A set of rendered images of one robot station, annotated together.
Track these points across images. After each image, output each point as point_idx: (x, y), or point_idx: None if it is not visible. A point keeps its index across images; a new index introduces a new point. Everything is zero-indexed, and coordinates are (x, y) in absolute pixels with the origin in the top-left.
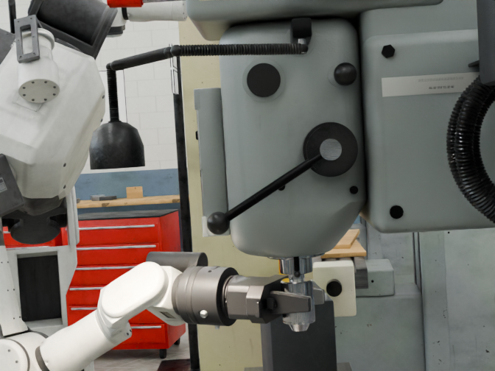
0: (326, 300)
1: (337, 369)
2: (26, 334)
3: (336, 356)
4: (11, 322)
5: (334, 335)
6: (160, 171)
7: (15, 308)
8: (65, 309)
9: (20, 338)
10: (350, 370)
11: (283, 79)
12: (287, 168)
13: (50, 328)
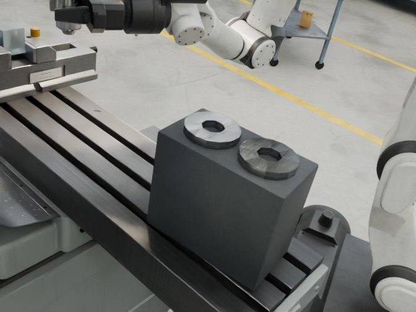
0: (163, 128)
1: (232, 301)
2: (254, 31)
3: (151, 185)
4: (251, 16)
5: (153, 165)
6: None
7: (260, 12)
8: (404, 108)
9: (242, 25)
10: (213, 303)
11: None
12: None
13: (399, 117)
